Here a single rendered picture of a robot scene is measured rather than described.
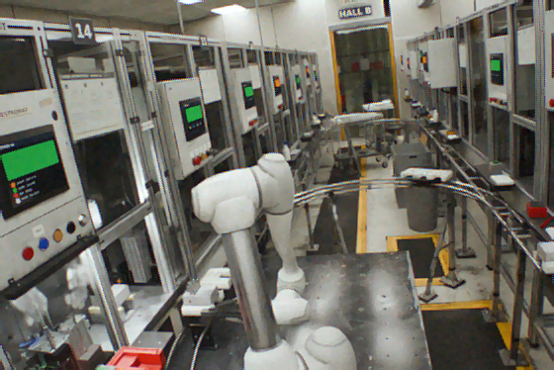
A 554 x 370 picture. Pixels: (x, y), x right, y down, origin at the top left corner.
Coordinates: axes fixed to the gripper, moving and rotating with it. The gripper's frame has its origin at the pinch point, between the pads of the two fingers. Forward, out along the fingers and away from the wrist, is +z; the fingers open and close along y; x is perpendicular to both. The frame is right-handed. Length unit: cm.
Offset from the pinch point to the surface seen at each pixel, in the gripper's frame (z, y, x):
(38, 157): 17, 77, 45
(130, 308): 33.5, 4.5, 5.1
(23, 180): 18, 73, 53
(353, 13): -64, 192, -814
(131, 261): 42.3, 15.8, -16.2
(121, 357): 15.4, 7.8, 39.8
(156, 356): 2.9, 7.6, 37.9
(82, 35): 20, 112, 10
